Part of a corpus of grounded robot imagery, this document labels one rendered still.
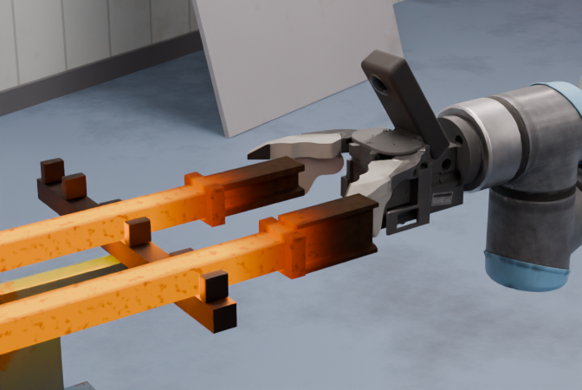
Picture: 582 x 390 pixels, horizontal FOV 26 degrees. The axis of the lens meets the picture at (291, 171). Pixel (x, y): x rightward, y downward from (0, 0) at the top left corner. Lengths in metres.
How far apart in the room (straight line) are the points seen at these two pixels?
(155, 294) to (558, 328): 2.02
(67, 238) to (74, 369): 1.69
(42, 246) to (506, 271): 0.55
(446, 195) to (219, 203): 0.27
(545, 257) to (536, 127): 0.15
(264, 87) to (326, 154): 2.95
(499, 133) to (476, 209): 2.24
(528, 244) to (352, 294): 1.66
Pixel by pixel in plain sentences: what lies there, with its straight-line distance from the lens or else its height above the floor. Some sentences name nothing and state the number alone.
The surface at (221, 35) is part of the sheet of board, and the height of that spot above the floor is 0.31.
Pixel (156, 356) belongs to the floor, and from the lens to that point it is 2.72.
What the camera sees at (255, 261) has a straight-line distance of 0.96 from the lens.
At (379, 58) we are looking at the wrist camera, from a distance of 1.17.
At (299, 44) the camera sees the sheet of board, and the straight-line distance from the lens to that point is 4.30.
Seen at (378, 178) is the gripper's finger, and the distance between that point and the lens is 1.11.
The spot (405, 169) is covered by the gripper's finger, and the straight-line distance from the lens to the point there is 1.13.
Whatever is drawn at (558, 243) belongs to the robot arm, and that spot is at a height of 0.78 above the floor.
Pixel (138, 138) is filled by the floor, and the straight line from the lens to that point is 4.01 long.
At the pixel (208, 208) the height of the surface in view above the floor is 0.91.
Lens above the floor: 1.32
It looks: 21 degrees down
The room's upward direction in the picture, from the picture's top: straight up
